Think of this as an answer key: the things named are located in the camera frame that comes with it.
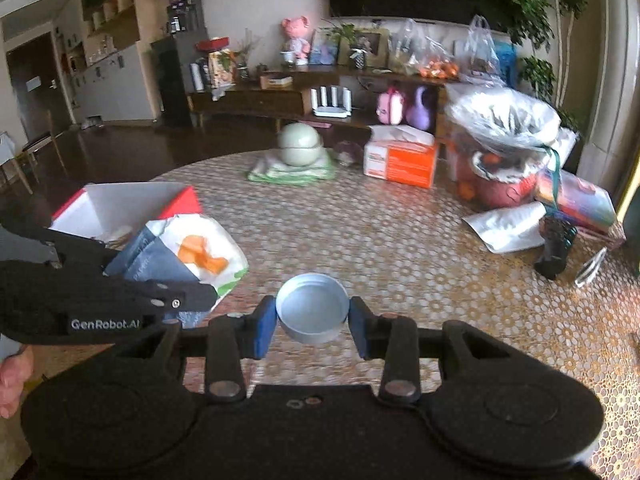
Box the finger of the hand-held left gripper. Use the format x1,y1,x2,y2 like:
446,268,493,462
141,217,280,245
145,281,217,316
0,211,121,276

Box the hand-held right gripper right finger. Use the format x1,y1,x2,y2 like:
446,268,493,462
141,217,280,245
348,296,521,405

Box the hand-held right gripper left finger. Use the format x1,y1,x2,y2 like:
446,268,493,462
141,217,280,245
117,295,277,404

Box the white orange green packet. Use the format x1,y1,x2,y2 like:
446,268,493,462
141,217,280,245
104,214,249,330

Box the small white bowl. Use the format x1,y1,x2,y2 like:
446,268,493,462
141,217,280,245
276,272,350,345

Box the red cardboard box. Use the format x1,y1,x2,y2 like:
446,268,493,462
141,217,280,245
50,183,203,251

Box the person's left hand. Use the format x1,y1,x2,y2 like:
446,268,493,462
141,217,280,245
0,345,35,419

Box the wooden chair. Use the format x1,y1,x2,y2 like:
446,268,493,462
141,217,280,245
15,130,66,196

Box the folded green cloth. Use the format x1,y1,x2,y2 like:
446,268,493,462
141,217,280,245
247,152,338,186

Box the white sideboard cabinet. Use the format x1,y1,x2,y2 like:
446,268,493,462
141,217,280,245
70,42,163,123

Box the orange white tissue box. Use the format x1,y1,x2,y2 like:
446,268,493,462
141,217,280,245
363,125,441,189

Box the white pouch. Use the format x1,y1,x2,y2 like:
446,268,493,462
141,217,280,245
461,202,548,254

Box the stacked green bowls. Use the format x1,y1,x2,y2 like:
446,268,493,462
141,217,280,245
277,123,325,167

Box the black tall stand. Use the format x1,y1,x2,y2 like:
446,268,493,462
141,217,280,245
150,37,193,128

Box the wooden television cabinet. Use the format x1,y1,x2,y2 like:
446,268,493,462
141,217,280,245
186,67,448,131

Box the white router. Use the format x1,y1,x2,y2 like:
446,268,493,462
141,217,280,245
310,86,351,119

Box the purple gourd vase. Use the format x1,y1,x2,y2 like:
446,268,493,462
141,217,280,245
406,86,435,131

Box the printed snack bag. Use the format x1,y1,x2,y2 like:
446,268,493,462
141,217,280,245
207,49,236,88

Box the small yellow label carton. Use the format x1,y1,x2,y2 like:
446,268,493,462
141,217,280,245
259,72,294,90

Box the clear metal tongs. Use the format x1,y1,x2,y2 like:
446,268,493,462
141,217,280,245
574,246,609,289

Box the dark vase with twigs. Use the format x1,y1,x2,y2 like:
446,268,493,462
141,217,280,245
235,30,257,82

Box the small red box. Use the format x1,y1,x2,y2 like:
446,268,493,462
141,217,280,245
194,36,231,53

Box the large clear plastic bag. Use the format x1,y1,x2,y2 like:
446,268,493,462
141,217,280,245
444,85,581,211

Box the colourful flat packet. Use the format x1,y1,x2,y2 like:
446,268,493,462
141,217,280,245
534,167,618,235

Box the black appliance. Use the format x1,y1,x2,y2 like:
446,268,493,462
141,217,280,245
166,0,206,36

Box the clear bag of oranges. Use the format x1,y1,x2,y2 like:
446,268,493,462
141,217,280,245
390,19,461,81

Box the pink plush pig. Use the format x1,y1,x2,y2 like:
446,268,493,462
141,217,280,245
281,16,311,66

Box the blue picture card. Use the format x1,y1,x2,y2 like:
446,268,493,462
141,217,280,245
310,29,341,66

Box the small green potted plant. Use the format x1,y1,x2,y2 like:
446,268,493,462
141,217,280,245
325,19,373,68

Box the blue plastic bag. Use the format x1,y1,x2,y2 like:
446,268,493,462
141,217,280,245
494,42,517,88

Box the white standing air conditioner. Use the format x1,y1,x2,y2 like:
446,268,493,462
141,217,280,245
575,0,640,196

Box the potted green tree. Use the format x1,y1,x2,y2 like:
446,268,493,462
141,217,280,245
510,0,596,126

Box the beige photo frame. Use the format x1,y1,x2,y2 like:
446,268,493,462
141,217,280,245
345,27,391,68

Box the clear handled plastic bag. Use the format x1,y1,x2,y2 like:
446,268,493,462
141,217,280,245
460,15,503,83

